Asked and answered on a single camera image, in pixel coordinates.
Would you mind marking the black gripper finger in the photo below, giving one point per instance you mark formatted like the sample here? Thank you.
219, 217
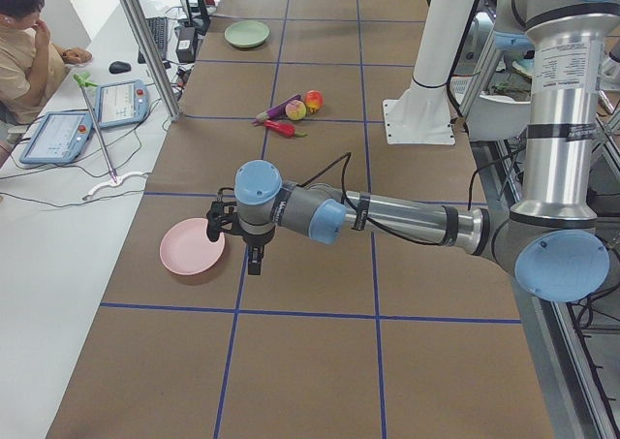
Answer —
254, 267

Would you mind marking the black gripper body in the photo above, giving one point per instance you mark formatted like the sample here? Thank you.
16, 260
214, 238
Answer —
257, 240

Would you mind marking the red chili pepper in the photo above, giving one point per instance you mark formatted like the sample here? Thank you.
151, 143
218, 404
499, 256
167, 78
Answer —
283, 129

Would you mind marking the red pomegranate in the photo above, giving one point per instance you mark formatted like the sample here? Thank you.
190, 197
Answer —
313, 100

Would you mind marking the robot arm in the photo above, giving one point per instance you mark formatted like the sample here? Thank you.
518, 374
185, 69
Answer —
547, 240

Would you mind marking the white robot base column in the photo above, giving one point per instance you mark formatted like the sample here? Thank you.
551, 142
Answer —
421, 115

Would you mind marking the pink plastic plate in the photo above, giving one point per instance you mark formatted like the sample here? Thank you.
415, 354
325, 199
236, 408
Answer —
185, 248

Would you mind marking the purple eggplant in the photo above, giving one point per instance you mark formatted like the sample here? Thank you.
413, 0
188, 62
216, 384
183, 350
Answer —
274, 112

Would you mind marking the white curved stand base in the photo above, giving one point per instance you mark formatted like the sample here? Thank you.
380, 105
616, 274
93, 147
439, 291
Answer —
114, 182

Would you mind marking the pink green peach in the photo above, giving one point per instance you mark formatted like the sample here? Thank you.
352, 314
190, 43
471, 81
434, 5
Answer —
295, 110

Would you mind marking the far blue teach pendant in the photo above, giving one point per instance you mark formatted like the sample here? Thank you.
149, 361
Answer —
121, 103

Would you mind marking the blue teach pendant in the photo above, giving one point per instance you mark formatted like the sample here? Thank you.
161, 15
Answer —
59, 138
121, 103

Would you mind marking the black power adapter box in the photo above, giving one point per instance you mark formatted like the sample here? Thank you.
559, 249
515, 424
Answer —
186, 45

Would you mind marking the green plastic plate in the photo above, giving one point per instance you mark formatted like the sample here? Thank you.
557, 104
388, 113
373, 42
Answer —
247, 34

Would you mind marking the near blue teach pendant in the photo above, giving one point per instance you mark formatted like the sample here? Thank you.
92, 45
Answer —
59, 138

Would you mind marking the black computer mouse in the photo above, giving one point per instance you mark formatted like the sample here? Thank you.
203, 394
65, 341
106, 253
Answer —
119, 67

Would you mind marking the metal rod green clip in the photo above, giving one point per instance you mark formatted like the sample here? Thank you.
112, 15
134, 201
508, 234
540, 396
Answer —
83, 81

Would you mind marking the black keyboard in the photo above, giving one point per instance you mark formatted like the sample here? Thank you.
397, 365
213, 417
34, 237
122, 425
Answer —
158, 27

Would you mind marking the white plastic bin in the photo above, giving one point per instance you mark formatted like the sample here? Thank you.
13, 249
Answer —
497, 117

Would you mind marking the seated person beige shirt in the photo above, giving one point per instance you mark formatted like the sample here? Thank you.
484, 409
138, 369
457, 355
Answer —
32, 66

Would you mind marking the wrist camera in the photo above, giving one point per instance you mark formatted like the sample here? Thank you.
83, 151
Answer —
222, 218

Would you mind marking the aluminium frame post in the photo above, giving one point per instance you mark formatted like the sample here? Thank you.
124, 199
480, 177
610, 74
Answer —
134, 14

